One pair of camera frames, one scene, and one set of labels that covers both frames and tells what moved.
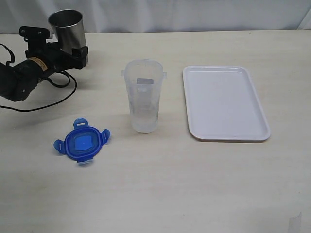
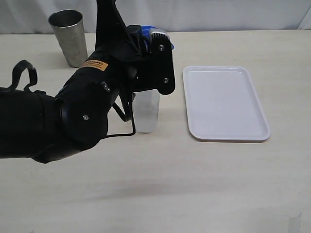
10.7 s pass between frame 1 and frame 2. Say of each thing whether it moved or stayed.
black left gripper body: moved
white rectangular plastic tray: stayed
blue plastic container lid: moved
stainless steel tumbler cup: stayed
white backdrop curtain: stayed
